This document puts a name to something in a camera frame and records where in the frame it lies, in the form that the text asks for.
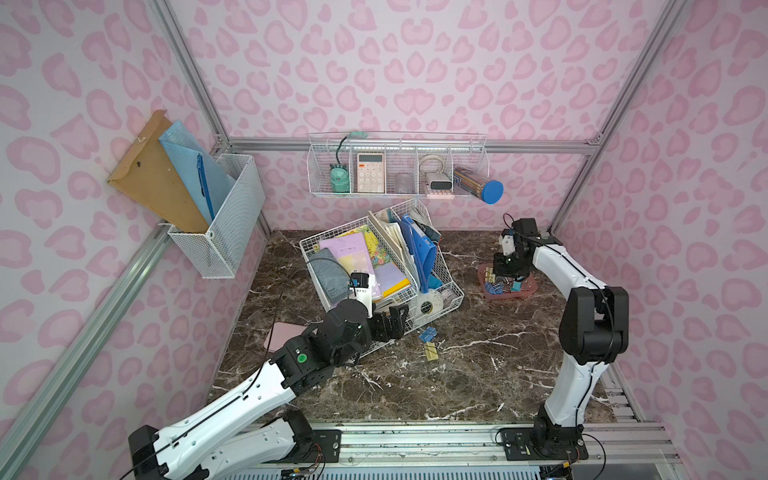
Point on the white wire wall shelf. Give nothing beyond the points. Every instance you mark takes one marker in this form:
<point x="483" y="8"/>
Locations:
<point x="402" y="152"/>

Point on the grey notebook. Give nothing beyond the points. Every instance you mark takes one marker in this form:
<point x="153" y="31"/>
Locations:
<point x="334" y="280"/>

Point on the blue file folder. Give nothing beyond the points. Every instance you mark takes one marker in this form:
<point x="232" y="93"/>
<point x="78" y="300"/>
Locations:
<point x="421" y="248"/>

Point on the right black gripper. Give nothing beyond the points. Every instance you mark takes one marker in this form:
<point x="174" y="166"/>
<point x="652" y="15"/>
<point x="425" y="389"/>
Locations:
<point x="507" y="267"/>

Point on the light blue folder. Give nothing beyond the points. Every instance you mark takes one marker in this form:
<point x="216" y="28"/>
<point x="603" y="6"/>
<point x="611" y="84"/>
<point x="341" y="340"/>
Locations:
<point x="182" y="149"/>

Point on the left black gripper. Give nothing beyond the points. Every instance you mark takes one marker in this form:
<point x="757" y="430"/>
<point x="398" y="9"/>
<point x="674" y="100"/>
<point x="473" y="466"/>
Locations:
<point x="387" y="325"/>

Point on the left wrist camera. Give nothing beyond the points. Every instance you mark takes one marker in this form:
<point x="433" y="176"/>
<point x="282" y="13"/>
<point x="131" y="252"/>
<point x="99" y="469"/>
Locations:
<point x="362" y="290"/>

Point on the tape roll on shelf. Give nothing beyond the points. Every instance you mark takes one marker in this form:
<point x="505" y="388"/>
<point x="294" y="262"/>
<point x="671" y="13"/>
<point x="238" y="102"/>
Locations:
<point x="431" y="164"/>

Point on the large white tape roll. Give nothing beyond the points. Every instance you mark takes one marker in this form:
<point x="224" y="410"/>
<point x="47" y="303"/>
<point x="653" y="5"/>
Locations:
<point x="428" y="303"/>

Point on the yellow binder clip lower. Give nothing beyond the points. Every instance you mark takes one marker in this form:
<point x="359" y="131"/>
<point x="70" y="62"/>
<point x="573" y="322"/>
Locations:
<point x="431" y="352"/>

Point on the white mesh wall file holder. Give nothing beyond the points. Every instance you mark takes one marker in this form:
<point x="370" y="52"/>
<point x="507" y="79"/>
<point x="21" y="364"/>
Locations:
<point x="218" y="252"/>

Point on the floral colourful book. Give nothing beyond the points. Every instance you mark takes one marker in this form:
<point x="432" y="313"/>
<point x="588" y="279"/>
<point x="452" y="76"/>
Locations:
<point x="376" y="248"/>

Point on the brown paper envelope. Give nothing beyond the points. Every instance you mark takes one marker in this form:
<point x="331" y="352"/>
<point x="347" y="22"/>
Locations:
<point x="146" y="175"/>

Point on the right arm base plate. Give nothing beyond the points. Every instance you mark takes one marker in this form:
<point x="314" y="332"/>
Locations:
<point x="531" y="444"/>

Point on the pink storage box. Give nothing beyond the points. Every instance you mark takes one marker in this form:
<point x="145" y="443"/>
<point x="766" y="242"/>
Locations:
<point x="529" y="285"/>

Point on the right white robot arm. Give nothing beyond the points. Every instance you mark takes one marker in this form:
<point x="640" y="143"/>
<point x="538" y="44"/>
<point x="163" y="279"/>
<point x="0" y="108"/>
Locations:
<point x="593" y="331"/>

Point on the olive yellow binder clip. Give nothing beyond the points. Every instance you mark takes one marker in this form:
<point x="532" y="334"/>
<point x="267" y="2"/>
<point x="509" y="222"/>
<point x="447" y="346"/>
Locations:
<point x="490" y="276"/>

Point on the white wire desk basket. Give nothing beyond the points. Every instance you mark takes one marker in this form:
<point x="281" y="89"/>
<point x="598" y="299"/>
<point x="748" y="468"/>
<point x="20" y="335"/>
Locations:
<point x="398" y="279"/>

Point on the blue capped pencil tube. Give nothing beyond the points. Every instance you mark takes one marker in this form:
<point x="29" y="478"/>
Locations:
<point x="481" y="186"/>

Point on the purple paper pad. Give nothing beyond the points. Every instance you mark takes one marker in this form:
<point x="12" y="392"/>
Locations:
<point x="352" y="253"/>

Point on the small pink grey device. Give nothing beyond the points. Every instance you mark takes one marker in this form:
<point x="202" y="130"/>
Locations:
<point x="439" y="186"/>

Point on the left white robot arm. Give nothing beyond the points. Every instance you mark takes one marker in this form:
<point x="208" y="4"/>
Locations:
<point x="213" y="443"/>

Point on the blue binder clip pair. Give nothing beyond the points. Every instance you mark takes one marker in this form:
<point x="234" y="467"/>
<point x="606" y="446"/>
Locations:
<point x="493" y="289"/>

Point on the blue pen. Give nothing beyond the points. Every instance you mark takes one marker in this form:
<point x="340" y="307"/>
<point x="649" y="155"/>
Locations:
<point x="204" y="202"/>

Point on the pink calculator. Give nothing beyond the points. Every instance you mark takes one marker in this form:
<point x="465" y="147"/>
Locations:
<point x="371" y="174"/>

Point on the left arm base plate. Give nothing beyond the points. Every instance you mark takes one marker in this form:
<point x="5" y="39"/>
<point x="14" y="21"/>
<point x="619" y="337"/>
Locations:
<point x="282" y="447"/>

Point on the pink box lid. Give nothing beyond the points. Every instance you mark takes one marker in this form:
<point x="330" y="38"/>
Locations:
<point x="280" y="333"/>

